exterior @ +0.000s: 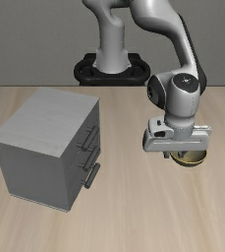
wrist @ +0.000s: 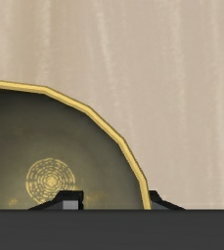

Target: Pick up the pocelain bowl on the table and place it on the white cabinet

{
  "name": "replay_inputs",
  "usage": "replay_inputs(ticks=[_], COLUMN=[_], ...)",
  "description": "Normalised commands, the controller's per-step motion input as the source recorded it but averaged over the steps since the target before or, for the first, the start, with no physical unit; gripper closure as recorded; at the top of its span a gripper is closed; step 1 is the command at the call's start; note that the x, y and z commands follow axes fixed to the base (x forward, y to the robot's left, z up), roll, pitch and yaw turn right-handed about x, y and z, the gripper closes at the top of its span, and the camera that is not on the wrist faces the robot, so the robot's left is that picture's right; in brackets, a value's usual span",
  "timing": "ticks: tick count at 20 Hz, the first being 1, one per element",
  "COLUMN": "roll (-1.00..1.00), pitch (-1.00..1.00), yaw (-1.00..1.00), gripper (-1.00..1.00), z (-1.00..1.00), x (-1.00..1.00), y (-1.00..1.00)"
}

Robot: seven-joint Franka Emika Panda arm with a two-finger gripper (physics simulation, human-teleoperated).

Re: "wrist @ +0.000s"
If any dark bowl with yellow rim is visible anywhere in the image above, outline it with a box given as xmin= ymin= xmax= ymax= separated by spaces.
xmin=0 ymin=80 xmax=153 ymax=211

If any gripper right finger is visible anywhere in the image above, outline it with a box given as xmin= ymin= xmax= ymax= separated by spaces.
xmin=148 ymin=189 xmax=186 ymax=211

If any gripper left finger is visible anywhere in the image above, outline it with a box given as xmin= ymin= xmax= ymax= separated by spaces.
xmin=27 ymin=189 xmax=85 ymax=211

